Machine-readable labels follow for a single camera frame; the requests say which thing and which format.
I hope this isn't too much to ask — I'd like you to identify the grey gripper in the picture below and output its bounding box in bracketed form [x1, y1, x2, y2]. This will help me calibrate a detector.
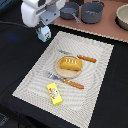
[36, 0, 66, 27]

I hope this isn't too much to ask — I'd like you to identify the white milk carton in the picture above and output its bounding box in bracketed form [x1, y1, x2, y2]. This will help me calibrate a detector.
[38, 26, 51, 42]

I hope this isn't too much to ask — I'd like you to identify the orange bread loaf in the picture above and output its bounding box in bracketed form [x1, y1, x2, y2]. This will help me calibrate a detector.
[60, 58, 82, 71]

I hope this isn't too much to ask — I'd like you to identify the yellow butter box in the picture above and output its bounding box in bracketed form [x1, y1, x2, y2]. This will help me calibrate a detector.
[47, 82, 63, 106]

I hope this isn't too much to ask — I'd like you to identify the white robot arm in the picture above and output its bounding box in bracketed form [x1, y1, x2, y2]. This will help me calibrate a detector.
[21, 0, 66, 27]

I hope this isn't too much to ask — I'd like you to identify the round wooden plate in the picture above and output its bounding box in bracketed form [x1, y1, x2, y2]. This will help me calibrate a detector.
[55, 55, 83, 78]

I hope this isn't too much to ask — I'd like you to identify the beige bowl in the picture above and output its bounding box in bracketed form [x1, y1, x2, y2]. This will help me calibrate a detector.
[116, 4, 128, 31]

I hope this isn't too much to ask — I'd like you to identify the woven placemat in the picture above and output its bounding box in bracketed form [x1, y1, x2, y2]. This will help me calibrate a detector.
[11, 30, 115, 128]

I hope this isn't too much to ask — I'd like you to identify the grey saucepan with handle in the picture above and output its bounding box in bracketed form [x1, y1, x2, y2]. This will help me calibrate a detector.
[60, 2, 81, 24]

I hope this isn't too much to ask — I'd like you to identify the grey pot with lid handles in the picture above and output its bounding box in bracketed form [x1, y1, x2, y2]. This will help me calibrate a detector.
[81, 0, 104, 24]

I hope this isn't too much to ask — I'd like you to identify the black cable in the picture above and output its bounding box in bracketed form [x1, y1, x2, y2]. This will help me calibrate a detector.
[0, 20, 26, 28]

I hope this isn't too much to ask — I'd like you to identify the knife with wooden handle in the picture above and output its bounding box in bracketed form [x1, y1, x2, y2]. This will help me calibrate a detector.
[58, 50, 97, 63]

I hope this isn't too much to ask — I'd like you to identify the fork with wooden handle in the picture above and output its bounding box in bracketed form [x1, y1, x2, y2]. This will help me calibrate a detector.
[43, 71, 84, 89]

